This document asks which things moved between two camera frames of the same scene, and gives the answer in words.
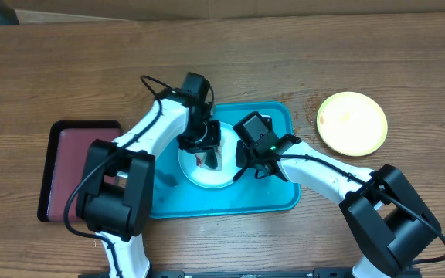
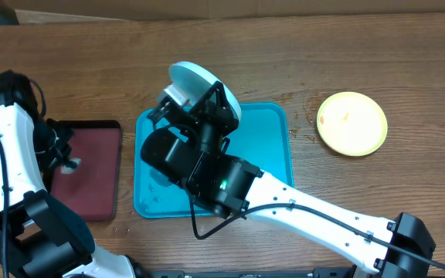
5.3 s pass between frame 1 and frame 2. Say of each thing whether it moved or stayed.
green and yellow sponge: moved
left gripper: moved
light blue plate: moved
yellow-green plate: stayed
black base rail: stayed
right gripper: moved
